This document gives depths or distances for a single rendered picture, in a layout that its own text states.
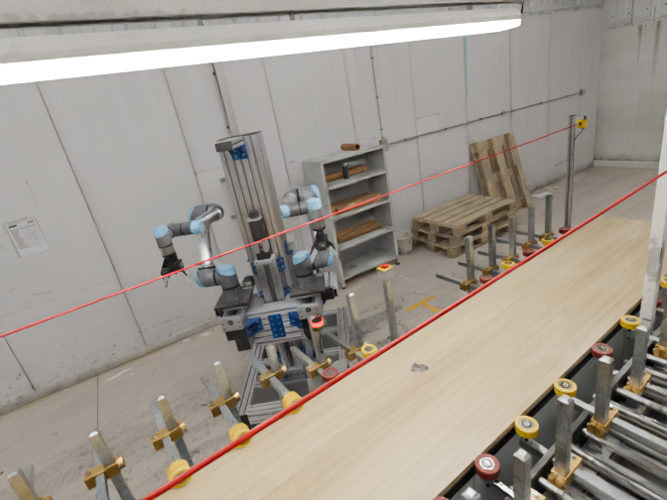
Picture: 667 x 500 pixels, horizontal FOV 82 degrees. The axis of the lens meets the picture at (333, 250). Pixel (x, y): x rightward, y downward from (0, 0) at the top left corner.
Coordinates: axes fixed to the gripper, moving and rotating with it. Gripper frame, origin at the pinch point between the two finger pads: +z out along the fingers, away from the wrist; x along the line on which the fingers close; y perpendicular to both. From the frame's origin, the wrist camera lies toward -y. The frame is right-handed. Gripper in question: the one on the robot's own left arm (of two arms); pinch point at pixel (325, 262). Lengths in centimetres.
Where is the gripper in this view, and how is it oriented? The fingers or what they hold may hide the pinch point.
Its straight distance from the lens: 212.7
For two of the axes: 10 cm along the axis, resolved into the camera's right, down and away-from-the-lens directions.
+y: -0.2, -3.6, 9.3
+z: 1.7, 9.2, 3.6
